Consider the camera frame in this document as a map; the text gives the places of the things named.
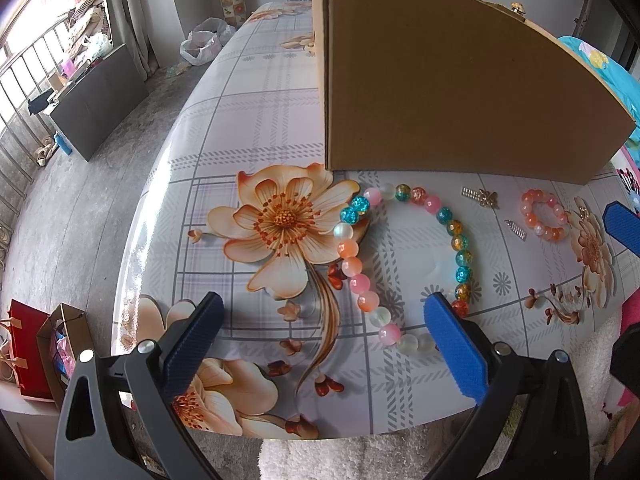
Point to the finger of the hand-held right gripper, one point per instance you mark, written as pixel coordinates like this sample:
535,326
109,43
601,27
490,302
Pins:
625,227
629,360

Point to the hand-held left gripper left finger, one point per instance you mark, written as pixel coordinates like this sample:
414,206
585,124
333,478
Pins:
195,345

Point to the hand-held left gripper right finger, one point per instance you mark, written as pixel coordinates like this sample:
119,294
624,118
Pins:
452,345

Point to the gold hoop earring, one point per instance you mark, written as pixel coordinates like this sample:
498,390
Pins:
582,205

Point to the silver bar earring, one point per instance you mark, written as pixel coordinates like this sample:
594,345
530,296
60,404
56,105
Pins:
470,194
517,232

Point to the gold butterfly charm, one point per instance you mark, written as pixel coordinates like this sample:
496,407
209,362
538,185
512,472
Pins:
487,199

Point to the brown cardboard box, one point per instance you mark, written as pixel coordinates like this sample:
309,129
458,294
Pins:
450,85

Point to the pink floral blanket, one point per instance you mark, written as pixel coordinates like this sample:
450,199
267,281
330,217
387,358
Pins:
631,315

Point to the brown paper bag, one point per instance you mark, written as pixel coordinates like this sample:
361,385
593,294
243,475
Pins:
75,320

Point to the blue floral blanket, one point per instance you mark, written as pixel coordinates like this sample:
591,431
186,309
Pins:
600,75

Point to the red gift bag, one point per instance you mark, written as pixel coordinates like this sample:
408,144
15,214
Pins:
30,350

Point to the pink shoes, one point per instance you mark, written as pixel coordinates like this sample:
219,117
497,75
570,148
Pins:
46,152

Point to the grey low cabinet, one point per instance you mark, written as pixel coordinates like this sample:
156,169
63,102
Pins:
95,105

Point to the white plastic bag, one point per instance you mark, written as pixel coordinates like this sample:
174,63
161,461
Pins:
205,42

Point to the grey curtain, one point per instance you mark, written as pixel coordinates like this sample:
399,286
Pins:
130,20

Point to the metal window railing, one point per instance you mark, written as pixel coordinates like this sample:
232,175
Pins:
30,55

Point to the pile of cloths and boxes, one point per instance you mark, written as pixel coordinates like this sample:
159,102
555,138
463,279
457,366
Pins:
82,30

